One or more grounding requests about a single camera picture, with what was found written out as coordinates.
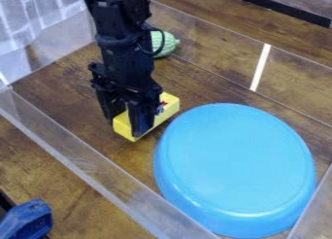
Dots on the blue round tray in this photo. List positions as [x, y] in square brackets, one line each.
[235, 168]

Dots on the green knobbly toy vegetable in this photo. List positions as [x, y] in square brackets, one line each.
[164, 43]

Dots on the blue clamp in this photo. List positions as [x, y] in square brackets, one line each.
[27, 221]

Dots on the clear acrylic enclosure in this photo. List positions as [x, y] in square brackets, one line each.
[62, 155]

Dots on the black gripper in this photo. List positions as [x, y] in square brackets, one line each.
[123, 81]

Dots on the yellow brick with label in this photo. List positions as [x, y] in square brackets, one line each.
[171, 107]

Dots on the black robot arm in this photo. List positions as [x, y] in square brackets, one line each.
[119, 17]

